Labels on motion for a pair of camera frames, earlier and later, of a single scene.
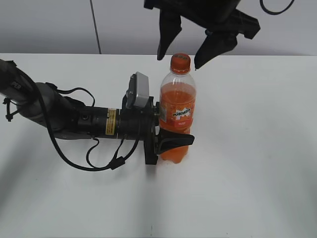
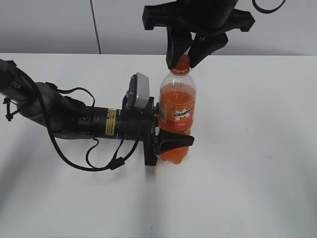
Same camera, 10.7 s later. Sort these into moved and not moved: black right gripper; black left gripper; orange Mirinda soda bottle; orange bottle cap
Moved: black right gripper
Not moved: orange bottle cap; orange Mirinda soda bottle; black left gripper
